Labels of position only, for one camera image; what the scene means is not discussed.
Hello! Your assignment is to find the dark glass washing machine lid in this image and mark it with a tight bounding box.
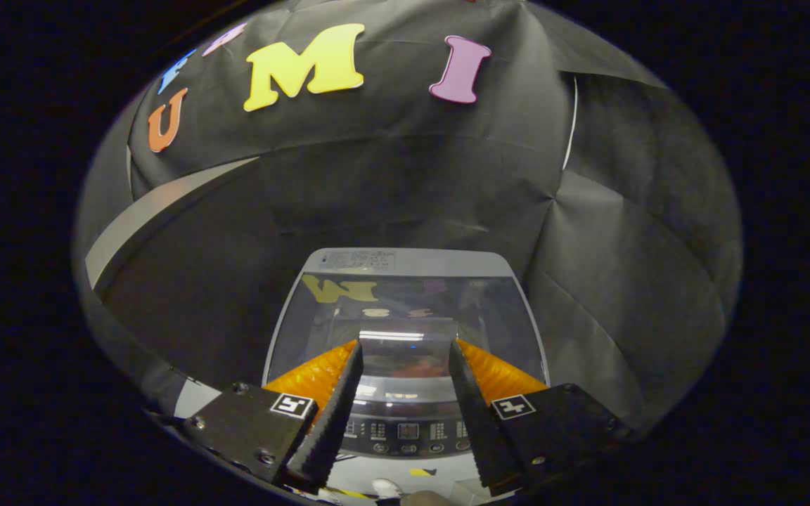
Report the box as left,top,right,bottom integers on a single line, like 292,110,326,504
267,272,546,396

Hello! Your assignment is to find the white wall cable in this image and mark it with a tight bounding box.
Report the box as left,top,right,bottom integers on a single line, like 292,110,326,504
562,75,579,171

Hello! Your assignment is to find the grey washing machine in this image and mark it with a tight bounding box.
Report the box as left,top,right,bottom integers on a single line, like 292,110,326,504
262,247,551,494

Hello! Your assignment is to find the beige cabinet with dark sides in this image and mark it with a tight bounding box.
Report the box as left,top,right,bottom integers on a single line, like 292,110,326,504
84,155,309,424

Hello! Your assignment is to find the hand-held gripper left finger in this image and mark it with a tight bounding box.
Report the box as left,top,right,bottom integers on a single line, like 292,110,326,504
181,339,365,487

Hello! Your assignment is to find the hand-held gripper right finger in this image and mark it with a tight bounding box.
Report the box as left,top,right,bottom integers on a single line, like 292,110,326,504
448,339,629,496

